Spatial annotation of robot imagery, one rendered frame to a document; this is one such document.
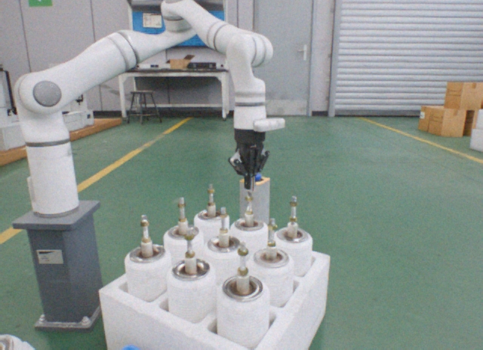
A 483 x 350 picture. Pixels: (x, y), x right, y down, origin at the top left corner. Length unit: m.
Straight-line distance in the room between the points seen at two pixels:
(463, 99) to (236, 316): 3.94
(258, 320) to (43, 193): 0.56
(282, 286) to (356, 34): 5.40
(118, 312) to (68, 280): 0.20
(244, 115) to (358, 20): 5.25
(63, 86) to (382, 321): 0.97
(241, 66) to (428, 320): 0.81
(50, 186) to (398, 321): 0.93
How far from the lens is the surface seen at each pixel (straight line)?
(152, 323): 0.70
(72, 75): 0.82
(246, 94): 0.73
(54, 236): 0.87
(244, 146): 0.75
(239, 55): 0.71
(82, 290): 0.94
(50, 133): 0.83
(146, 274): 0.71
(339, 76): 5.77
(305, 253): 0.78
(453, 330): 1.05
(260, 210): 0.98
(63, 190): 0.86
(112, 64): 0.85
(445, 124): 4.24
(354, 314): 1.00
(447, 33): 6.46
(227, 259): 0.72
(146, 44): 0.90
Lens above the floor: 0.61
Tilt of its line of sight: 15 degrees down
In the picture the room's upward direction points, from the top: straight up
